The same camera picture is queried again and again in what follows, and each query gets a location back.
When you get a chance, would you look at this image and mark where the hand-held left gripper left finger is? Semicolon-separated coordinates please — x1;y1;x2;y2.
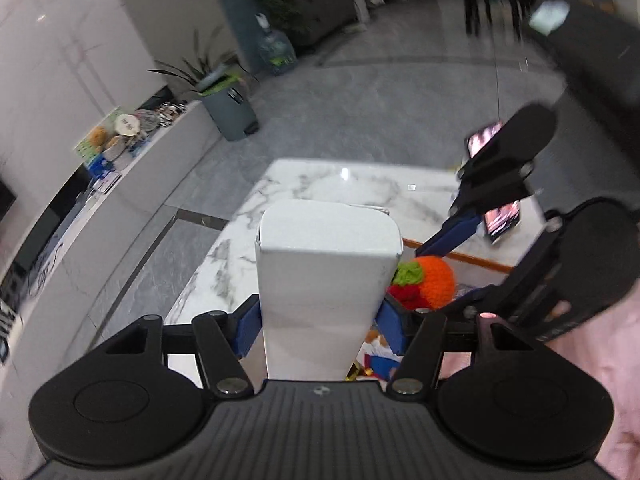
89;294;264;399

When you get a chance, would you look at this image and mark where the long white box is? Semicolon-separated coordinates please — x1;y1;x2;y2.
255;199;404;381

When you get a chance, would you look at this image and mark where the marble television console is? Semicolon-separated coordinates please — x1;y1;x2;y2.
0;99;226;466

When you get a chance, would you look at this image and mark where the white round hand fan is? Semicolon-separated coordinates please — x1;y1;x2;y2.
112;114;141;138

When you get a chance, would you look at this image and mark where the black cable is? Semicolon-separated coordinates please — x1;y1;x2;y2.
27;245;66;301

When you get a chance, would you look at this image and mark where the long-leaf potted plant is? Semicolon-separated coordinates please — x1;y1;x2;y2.
147;27;261;96

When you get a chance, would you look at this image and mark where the smartphone with lit screen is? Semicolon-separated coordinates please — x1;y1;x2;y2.
464;120;525;247

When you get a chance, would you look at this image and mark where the clear water jug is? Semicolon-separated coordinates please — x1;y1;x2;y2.
255;12;298;77

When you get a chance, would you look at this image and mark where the grey pedal trash bin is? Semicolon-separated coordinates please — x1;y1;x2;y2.
197;74;260;142

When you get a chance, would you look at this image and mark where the orange crochet fruit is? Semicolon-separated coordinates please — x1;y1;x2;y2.
387;255;457;311

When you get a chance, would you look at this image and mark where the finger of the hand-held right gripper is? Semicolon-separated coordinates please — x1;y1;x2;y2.
446;210;566;322
419;152;538;259

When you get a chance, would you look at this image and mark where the grey drawer cabinet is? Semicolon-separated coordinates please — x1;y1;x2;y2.
280;0;366;53

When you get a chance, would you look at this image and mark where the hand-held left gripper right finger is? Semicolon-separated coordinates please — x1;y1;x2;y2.
375;297;551;400

